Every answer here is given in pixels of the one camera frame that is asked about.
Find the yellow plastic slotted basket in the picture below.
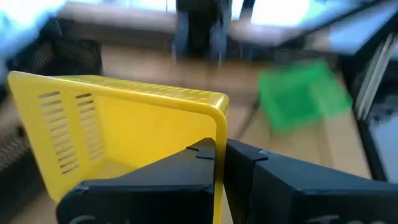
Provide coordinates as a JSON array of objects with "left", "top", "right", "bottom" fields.
[{"left": 7, "top": 70, "right": 230, "bottom": 224}]

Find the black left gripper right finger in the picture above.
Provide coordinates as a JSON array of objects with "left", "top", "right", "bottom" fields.
[{"left": 224, "top": 139, "right": 398, "bottom": 224}]

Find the green plastic slotted basket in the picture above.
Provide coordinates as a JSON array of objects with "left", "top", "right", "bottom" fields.
[{"left": 257, "top": 60, "right": 354, "bottom": 134}]

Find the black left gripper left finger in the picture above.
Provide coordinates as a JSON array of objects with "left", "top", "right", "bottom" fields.
[{"left": 55, "top": 138, "right": 216, "bottom": 224}]

